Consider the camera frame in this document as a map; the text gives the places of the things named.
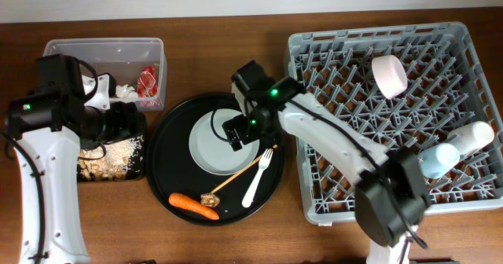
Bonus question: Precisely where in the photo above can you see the wooden chopstick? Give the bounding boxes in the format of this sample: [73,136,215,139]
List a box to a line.
[210,145,277,194]

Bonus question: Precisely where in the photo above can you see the white plastic fork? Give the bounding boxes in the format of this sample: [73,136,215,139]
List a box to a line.
[241,148,274,208]

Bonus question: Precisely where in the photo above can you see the red snack wrapper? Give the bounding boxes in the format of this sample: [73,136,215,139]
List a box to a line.
[137,65,158,97]

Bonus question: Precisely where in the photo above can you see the pistachio shells and rice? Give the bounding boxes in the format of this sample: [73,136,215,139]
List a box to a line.
[77,134,145,182]

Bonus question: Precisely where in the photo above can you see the grey plate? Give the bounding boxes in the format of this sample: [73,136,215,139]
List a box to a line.
[189,111,260,175]

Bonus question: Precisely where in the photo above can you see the brown food lump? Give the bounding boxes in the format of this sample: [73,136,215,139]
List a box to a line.
[200,192,220,207]

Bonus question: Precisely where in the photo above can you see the orange carrot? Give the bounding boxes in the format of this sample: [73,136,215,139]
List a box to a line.
[168,192,219,221]

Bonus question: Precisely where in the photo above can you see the small pink saucer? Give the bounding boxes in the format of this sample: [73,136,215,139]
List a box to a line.
[371,55,408,100]

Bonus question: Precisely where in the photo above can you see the blue plastic cup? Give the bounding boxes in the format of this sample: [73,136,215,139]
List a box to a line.
[418,143,461,179]

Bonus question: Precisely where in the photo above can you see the white paper cup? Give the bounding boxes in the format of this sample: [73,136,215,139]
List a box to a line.
[447,121,494,156]

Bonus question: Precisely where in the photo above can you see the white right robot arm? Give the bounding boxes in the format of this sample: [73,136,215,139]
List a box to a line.
[223,60,431,263]

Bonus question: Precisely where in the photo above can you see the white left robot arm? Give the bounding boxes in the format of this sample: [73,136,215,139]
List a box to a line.
[2,54,146,263]

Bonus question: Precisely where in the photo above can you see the clear plastic waste bin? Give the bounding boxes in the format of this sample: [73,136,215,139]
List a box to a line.
[43,38,167,112]

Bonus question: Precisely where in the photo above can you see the grey dishwasher rack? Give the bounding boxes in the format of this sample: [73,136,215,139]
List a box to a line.
[285,22,502,214]

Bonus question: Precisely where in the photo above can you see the crumpled white tissue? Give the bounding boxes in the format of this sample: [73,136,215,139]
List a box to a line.
[116,85,138,98]

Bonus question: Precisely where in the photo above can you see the black rectangular tray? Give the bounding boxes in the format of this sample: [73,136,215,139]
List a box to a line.
[76,112,149,183]

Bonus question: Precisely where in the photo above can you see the round black serving tray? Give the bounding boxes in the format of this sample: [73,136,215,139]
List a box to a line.
[145,93,285,226]

